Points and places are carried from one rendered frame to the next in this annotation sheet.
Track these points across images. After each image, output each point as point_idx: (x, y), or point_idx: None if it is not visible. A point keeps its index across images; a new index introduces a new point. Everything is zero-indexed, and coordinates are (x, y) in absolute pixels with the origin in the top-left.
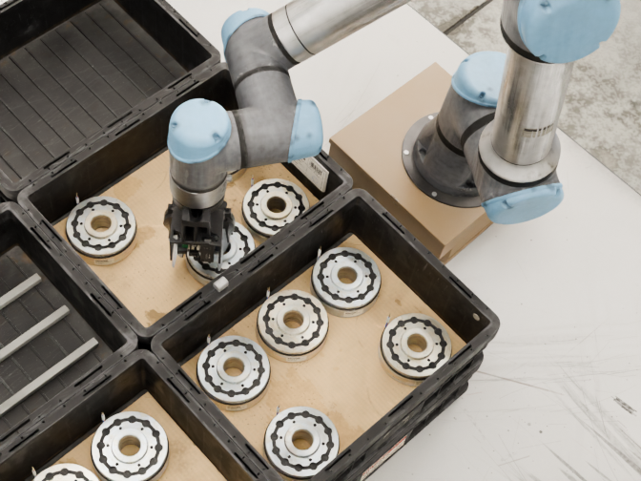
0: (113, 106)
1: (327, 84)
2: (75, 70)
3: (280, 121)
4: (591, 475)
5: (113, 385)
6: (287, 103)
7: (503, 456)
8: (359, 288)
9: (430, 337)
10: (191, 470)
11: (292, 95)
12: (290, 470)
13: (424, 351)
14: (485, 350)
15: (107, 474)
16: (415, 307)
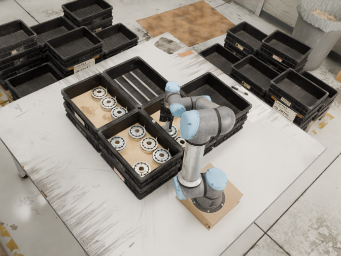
0: None
1: (237, 176)
2: None
3: (175, 100)
4: (110, 230)
5: (130, 104)
6: (181, 102)
7: (118, 207)
8: (158, 157)
9: (142, 171)
10: None
11: (184, 105)
12: (110, 139)
13: (138, 169)
14: (150, 207)
15: (113, 108)
16: None
